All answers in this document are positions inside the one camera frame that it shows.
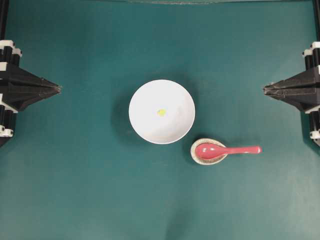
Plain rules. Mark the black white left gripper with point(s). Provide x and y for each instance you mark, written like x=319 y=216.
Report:
x=16 y=99

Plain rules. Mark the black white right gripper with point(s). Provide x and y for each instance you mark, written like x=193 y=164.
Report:
x=296 y=90

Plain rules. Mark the green table mat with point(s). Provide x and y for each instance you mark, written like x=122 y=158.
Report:
x=76 y=169

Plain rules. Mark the pink ceramic spoon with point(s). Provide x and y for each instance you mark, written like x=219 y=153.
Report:
x=210 y=151

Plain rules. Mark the yellow hexagonal prism block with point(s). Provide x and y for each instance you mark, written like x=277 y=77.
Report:
x=161 y=112

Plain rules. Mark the speckled beige spoon rest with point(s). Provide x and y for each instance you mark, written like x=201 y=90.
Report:
x=206 y=162

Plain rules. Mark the white round bowl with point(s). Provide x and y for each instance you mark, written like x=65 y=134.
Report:
x=161 y=94

